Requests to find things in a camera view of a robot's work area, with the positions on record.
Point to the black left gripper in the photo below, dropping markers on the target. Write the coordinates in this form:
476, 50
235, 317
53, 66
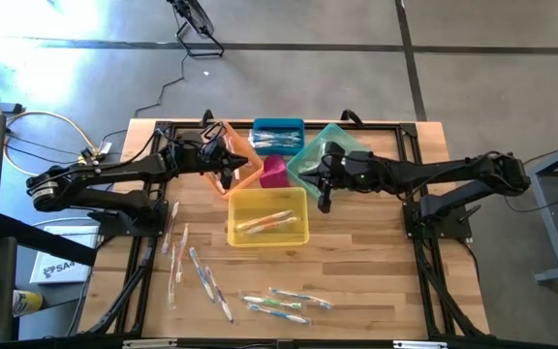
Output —
189, 157

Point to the silver aluminium extrusion piece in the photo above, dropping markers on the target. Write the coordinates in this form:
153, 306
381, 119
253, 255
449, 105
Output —
419, 344
150, 343

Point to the blue toothbrush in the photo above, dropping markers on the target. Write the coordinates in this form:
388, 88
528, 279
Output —
279, 140
279, 314
300, 297
274, 134
269, 145
202, 274

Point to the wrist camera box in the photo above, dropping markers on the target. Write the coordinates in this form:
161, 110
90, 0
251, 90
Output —
337, 167
211, 151

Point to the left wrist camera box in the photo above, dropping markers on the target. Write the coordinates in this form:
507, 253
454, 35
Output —
211, 151

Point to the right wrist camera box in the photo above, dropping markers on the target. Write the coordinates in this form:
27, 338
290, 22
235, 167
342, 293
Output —
337, 167

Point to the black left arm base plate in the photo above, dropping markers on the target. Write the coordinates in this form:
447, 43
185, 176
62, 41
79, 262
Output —
114, 227

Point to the black rig crossbar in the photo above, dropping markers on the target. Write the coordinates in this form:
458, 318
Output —
308, 345

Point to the black floor fan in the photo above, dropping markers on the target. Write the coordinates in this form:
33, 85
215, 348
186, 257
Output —
194, 17

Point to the blue opaque plastic bin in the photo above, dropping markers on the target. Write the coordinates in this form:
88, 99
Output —
279, 123

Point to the yellow translucent plastic bin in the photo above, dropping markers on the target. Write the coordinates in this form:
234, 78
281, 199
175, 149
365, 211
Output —
269, 240

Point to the grey metal stand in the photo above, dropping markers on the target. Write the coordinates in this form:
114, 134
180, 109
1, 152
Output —
552, 228

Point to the white printed cardboard box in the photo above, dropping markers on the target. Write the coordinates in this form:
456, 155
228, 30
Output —
61, 271

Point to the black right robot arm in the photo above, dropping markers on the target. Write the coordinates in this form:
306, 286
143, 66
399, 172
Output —
453, 174

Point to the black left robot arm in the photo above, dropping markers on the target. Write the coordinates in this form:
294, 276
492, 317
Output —
114, 169

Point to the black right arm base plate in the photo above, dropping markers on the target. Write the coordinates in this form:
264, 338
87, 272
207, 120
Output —
458, 231

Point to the green translucent plastic bin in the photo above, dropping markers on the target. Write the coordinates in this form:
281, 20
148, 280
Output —
308, 145

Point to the purple toothbrush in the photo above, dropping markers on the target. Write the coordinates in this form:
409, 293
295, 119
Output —
234, 167

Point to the black table clamp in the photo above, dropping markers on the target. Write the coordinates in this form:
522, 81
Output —
351, 115
206, 116

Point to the yellow can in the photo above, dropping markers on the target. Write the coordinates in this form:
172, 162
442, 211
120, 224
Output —
27, 303

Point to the orange translucent plastic bin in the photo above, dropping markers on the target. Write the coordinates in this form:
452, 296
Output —
252, 174

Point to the green toothbrush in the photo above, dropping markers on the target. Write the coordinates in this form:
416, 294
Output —
271, 301

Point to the pink plastic bin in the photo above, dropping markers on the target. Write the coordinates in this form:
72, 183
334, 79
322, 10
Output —
274, 177

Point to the black diagonal rig beam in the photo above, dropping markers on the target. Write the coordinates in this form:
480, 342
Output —
41, 238

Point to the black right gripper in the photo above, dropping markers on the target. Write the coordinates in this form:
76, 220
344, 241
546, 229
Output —
361, 172

